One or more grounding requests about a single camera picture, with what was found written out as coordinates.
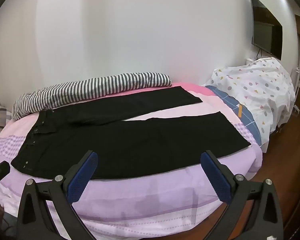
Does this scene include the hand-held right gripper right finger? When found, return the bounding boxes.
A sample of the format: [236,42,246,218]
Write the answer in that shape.
[200,150,284,240]

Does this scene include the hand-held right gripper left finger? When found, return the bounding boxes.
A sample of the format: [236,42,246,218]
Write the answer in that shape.
[16,150,98,240]

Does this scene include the black pants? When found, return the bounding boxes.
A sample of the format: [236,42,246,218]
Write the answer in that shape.
[10,86,252,180]

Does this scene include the blue plaid cloth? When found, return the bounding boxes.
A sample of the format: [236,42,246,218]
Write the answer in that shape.
[205,85,262,147]

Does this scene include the striped grey white pillow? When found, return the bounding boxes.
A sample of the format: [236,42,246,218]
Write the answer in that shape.
[12,72,172,120]

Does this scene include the white cover with coloured shapes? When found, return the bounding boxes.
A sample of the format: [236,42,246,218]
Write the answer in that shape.
[205,57,296,153]

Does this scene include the white metal rack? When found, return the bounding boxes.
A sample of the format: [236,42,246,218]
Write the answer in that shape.
[291,66,300,115]

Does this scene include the black wall television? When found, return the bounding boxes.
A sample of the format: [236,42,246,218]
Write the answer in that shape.
[249,0,283,61]

